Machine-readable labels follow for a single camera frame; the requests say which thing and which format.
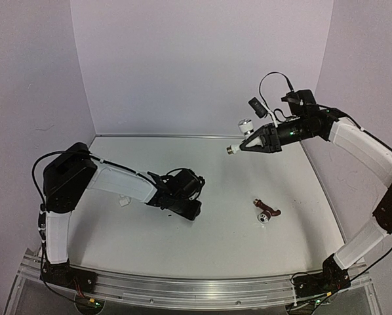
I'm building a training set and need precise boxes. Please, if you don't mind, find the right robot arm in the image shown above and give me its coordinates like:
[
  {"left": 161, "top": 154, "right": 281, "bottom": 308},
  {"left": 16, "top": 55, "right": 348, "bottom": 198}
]
[{"left": 227, "top": 90, "right": 392, "bottom": 270}]

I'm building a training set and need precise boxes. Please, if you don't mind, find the right camera black cable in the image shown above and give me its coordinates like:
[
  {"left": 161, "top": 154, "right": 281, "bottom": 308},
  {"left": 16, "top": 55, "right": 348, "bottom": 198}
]
[{"left": 258, "top": 72, "right": 295, "bottom": 102}]

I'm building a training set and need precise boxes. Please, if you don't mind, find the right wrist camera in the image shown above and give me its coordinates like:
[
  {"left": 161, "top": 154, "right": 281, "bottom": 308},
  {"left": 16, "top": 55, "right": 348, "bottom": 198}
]
[{"left": 248, "top": 97, "right": 277, "bottom": 127}]

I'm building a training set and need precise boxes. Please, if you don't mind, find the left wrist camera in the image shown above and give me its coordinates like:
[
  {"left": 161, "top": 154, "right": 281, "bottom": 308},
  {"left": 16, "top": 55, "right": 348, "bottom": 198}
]
[{"left": 189, "top": 176, "right": 206, "bottom": 200}]

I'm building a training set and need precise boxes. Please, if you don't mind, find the white elbow fitting far left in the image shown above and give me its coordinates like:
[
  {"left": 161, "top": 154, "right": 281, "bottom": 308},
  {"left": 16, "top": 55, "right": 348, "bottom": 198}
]
[{"left": 119, "top": 196, "right": 131, "bottom": 207}]

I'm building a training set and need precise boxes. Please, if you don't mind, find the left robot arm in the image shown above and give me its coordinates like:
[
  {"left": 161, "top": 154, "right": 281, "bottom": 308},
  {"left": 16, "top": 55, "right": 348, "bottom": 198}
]
[{"left": 34, "top": 142, "right": 205, "bottom": 285}]

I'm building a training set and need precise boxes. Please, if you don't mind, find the aluminium front rail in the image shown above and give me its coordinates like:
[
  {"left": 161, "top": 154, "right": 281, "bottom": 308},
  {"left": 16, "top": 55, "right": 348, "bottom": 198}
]
[{"left": 17, "top": 255, "right": 372, "bottom": 311}]

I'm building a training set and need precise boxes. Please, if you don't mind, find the white faucet chrome knob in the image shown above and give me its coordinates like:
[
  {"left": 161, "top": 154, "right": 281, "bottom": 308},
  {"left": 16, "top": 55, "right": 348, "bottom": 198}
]
[{"left": 226, "top": 118, "right": 262, "bottom": 155}]

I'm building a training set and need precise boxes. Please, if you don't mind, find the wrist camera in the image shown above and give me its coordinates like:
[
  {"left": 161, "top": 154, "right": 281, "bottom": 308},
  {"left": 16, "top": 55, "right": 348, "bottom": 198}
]
[
  {"left": 189, "top": 176, "right": 206, "bottom": 200},
  {"left": 248, "top": 97, "right": 277, "bottom": 127}
]

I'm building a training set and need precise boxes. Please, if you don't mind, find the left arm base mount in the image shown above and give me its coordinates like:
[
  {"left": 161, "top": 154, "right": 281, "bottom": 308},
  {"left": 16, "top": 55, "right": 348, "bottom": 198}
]
[{"left": 40, "top": 257, "right": 97, "bottom": 295}]

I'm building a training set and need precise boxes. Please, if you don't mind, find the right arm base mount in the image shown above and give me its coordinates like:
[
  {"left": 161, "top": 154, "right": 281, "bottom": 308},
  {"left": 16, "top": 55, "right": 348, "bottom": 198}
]
[{"left": 291, "top": 255, "right": 351, "bottom": 298}]

